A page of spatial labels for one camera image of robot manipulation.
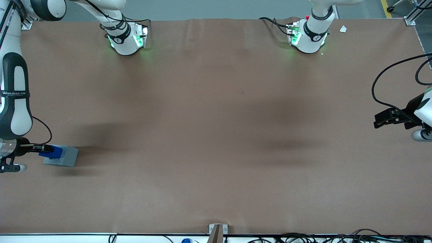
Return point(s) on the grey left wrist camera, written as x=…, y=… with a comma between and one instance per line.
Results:
x=420, y=135

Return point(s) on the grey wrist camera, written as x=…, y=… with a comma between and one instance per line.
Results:
x=420, y=135
x=21, y=167

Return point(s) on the blue plastic part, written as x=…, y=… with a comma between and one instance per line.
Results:
x=55, y=154

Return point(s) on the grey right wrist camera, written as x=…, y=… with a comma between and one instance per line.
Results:
x=21, y=167

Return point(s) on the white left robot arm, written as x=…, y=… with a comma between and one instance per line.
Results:
x=308, y=44

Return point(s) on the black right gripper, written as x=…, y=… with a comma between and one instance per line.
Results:
x=23, y=150

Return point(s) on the black caster wheel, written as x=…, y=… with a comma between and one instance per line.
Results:
x=390, y=9

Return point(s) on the silver metal bracket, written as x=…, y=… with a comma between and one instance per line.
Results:
x=211, y=228

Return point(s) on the blue round cap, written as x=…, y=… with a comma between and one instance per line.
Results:
x=186, y=241

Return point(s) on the gray square hollow base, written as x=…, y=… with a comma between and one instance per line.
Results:
x=69, y=158

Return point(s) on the small white paper scrap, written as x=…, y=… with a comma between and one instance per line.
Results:
x=343, y=29

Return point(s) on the silver aluminium frame profile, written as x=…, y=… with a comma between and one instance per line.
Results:
x=413, y=15

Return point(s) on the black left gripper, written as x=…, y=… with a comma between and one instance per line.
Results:
x=411, y=108

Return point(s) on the brown table mat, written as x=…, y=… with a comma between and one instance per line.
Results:
x=216, y=135

